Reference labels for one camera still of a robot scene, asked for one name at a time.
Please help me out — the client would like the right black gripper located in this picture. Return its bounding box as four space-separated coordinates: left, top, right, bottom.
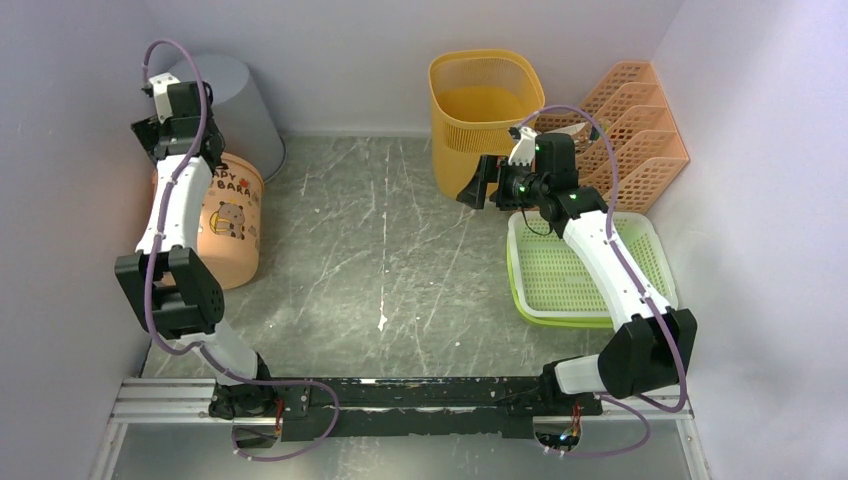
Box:
456 154 548 211

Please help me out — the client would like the large grey plastic bucket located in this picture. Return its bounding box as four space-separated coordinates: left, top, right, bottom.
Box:
193 53 286 182

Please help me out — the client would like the orange plastic bucket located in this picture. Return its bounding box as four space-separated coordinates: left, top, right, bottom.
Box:
160 153 264 290

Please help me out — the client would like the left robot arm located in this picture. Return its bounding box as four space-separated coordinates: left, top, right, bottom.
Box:
114 73 278 419

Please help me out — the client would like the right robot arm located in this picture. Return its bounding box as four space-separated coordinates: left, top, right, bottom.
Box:
456 128 698 414

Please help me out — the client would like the yellow mesh waste basket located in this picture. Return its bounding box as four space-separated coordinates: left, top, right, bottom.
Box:
428 49 545 199

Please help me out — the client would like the light green plastic basket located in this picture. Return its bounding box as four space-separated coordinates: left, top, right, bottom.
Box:
506 211 679 329

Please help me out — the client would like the orange plastic file organizer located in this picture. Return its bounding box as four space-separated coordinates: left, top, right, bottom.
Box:
529 61 689 214

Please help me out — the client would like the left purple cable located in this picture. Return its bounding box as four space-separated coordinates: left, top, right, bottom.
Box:
140 38 342 464

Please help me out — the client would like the purple cable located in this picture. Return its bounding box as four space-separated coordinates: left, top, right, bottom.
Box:
140 38 342 464
516 104 690 461

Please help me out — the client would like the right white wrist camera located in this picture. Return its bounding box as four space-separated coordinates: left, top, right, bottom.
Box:
508 125 538 167

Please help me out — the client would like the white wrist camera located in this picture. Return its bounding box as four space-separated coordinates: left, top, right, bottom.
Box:
508 125 538 167
142 72 181 125

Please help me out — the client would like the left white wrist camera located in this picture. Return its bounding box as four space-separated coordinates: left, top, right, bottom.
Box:
142 72 181 125

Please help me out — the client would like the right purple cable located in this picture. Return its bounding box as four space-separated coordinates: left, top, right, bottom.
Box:
516 104 690 461

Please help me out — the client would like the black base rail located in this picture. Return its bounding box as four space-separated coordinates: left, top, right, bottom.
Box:
209 374 604 444

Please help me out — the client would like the aluminium frame rail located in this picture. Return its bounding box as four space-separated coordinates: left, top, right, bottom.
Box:
91 378 711 479

